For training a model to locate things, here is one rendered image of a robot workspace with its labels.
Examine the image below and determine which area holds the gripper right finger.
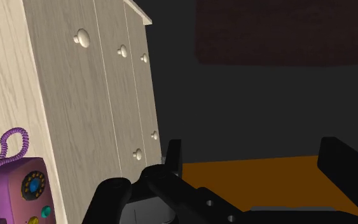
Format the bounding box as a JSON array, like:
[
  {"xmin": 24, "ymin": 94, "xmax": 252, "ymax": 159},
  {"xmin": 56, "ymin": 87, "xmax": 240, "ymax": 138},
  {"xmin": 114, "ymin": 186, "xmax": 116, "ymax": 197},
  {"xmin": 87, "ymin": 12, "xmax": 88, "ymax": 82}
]
[{"xmin": 317, "ymin": 136, "xmax": 358, "ymax": 220}]

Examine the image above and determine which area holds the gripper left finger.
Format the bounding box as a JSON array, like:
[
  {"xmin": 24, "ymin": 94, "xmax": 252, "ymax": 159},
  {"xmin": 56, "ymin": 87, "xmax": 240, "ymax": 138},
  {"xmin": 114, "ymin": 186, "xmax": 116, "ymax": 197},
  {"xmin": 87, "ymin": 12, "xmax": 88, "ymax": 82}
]
[{"xmin": 81, "ymin": 139, "xmax": 245, "ymax": 224}]

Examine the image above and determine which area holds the pale wood chest of drawers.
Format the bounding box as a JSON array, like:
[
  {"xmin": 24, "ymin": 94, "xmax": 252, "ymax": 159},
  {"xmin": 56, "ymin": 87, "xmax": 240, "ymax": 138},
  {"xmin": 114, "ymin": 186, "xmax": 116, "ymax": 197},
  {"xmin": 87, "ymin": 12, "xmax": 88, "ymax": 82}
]
[{"xmin": 0, "ymin": 0, "xmax": 163, "ymax": 224}]

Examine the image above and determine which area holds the purple toy telephone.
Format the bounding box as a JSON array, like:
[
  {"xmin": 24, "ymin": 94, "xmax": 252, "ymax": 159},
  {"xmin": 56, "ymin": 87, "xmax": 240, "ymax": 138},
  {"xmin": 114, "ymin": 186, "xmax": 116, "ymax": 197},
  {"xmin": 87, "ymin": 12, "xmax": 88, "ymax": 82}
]
[{"xmin": 0, "ymin": 127, "xmax": 57, "ymax": 224}]

